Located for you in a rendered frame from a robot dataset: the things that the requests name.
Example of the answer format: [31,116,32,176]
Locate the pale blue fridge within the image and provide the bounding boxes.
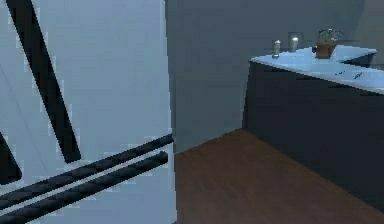
[0,0,178,224]

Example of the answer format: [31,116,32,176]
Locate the small grey shaker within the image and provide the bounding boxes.
[271,39,282,60]

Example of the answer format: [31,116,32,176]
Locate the dark counter with white top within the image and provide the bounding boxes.
[242,45,384,213]

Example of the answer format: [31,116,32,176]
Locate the clear glass with candle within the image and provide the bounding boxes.
[287,31,304,54]

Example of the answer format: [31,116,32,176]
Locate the brown kettle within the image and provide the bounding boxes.
[311,28,342,60]

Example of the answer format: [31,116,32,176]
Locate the black fridge handle bar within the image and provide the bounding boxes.
[5,0,82,164]
[0,151,169,224]
[0,132,23,186]

